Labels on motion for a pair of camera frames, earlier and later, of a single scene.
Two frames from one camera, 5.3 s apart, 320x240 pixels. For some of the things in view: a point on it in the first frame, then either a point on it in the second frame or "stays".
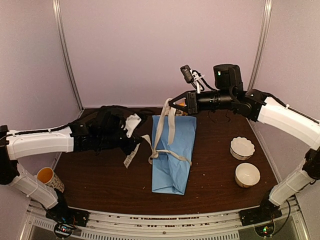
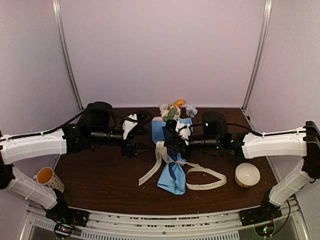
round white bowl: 247,175 stays
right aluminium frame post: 267,16 stays
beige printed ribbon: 171,110 to 163,155
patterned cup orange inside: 46,176 stays
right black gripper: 192,106 to 174,143
